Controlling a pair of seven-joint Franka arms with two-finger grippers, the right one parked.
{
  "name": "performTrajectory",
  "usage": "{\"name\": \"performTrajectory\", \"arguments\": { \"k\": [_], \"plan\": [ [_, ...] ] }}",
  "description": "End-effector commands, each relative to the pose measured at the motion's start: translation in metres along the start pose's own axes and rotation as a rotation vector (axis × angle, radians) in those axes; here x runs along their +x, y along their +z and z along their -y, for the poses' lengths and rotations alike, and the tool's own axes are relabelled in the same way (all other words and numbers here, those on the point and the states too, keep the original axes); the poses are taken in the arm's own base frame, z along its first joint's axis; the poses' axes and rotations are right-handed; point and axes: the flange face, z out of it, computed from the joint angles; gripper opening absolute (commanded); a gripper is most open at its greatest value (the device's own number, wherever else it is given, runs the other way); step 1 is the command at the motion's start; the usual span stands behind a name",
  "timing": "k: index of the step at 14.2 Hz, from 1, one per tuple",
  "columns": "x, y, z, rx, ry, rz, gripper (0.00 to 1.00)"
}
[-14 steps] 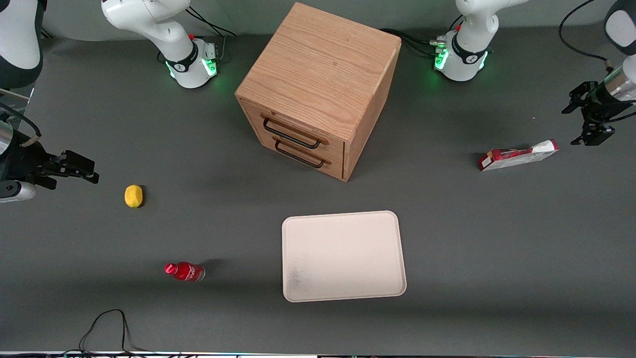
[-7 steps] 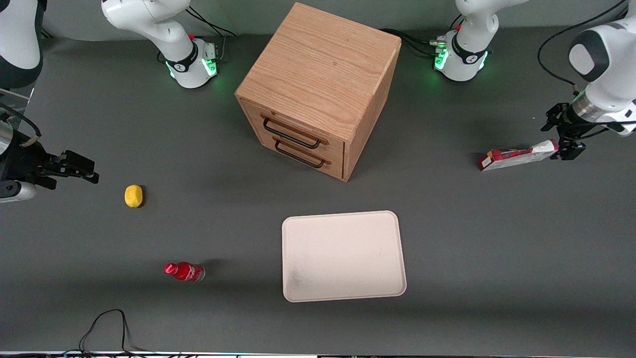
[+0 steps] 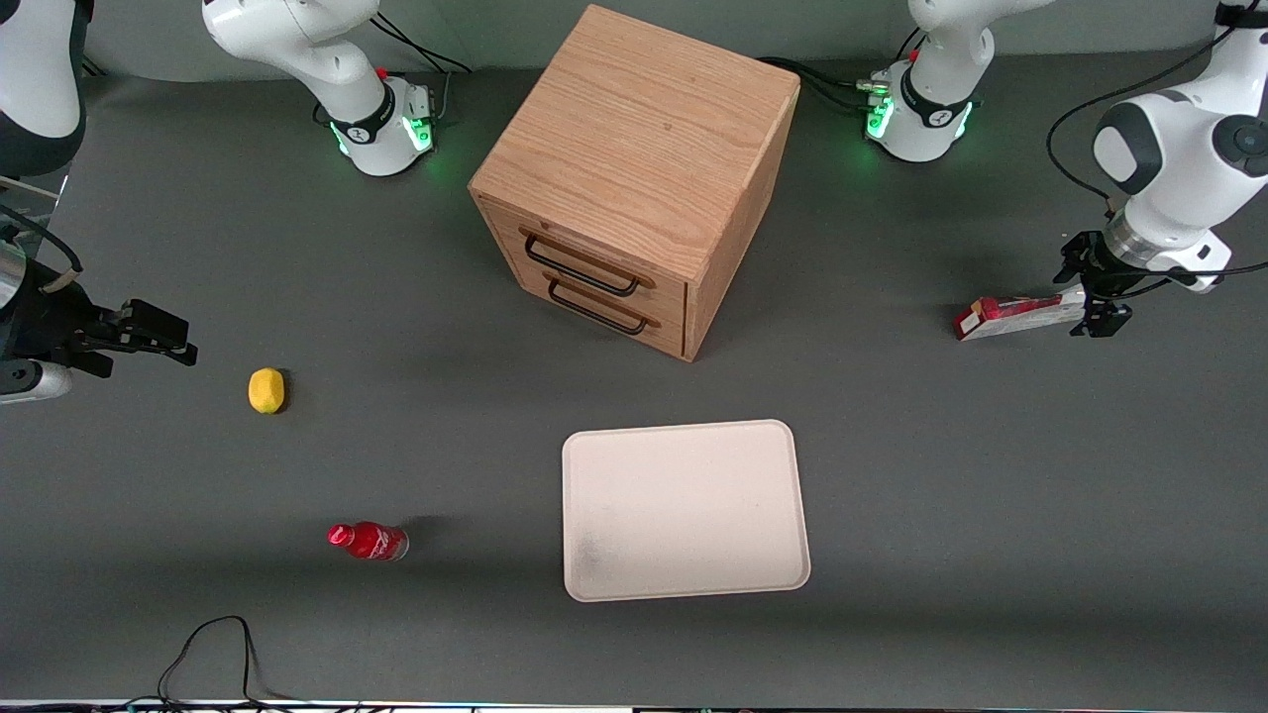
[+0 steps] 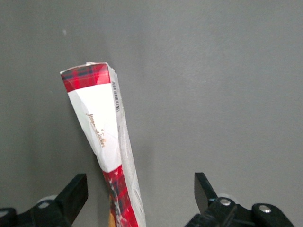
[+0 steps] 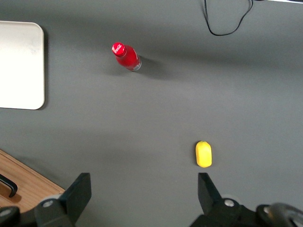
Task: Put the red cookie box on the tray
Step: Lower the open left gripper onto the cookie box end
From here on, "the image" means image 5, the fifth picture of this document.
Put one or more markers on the red cola bottle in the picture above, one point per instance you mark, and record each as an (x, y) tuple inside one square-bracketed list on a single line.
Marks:
[(127, 58)]

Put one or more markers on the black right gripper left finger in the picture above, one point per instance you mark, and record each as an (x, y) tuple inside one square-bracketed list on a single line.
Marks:
[(75, 196)]

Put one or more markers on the beige rectangular tray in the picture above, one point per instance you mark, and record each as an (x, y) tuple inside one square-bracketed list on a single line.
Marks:
[(21, 66)]

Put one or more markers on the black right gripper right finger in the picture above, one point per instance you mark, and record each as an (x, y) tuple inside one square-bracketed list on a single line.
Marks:
[(208, 196)]

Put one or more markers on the yellow lemon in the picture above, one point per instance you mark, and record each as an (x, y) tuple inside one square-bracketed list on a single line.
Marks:
[(203, 154)]

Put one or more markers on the wooden drawer cabinet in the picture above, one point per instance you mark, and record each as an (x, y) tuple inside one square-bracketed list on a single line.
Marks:
[(30, 182)]

